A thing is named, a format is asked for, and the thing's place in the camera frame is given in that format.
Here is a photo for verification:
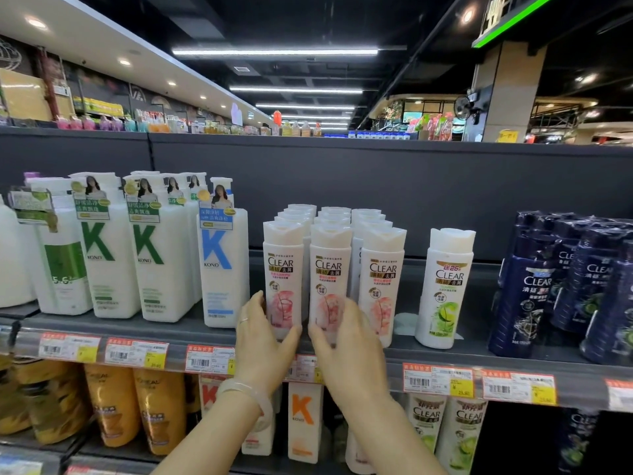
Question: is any person's right hand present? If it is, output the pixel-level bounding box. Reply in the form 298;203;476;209
308;298;391;409

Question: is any person's left hand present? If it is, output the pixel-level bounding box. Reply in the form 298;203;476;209
233;291;303;392

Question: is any white pink-label shampoo bottle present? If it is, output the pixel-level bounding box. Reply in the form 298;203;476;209
262;220;306;341
309;223;354;345

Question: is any person's left forearm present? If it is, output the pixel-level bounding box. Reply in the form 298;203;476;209
151;386;273;475

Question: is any person's right forearm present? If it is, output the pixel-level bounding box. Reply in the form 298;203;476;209
341;396;448;475

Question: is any pale jade bangle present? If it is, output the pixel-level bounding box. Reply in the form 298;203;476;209
217;378;274;434

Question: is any white bottle orange letter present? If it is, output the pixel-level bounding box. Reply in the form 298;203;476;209
199;374;234;418
241;386;283;457
287;382;325;465

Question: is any group of pink-label white bottles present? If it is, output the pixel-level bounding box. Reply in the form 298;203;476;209
275;204;407;348

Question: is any white pump bottle blue letter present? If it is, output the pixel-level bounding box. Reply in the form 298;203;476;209
197;177;251;329

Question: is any small white bottle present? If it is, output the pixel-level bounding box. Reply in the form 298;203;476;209
345;428;377;475

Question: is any row of shelf price tags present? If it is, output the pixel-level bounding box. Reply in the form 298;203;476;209
39;332;633;414

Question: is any white lime-label shampoo bottle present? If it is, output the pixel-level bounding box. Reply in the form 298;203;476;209
407;393;449;454
435;397;489;475

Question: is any white green-label shampoo bottle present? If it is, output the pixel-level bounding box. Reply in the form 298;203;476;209
415;228;477;350

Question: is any white pump bottle green letter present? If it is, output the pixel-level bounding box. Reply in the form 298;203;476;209
69;172;142;319
161;171;209;303
123;173;196;323

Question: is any golden shampoo bottle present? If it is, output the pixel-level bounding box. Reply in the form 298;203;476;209
14;358;91;446
0;355;31;436
83;364;142;449
133;368;188;457

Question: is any grey metal shelf unit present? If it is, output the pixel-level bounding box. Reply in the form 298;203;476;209
0;126;633;475

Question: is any row of distant blue packets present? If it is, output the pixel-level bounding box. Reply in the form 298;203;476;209
323;131;412;140

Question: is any long ceiling tube light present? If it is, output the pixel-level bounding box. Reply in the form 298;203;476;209
255;104;357;111
171;47;380;58
229;86;365;95

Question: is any white pump bottle green square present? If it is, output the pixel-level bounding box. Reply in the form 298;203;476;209
24;177;94;316

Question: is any row of colourful distant goods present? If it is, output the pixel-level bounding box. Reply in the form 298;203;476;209
54;110;323;138

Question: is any cluster of dark blue bottles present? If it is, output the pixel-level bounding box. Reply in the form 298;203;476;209
488;211;633;366

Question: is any dark blue shampoo bottle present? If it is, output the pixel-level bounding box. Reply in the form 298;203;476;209
558;408;600;474

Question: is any plain white large bottle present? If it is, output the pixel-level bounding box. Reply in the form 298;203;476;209
0;195;36;308

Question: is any beige store pillar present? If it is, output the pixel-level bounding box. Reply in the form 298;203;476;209
482;41;548;144

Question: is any green-lit overhead sign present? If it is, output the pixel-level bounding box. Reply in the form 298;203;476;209
472;0;560;49

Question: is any black wall fan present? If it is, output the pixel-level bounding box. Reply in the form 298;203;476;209
453;95;481;121

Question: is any yellow wall board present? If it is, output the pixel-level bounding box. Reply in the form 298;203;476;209
0;68;54;122

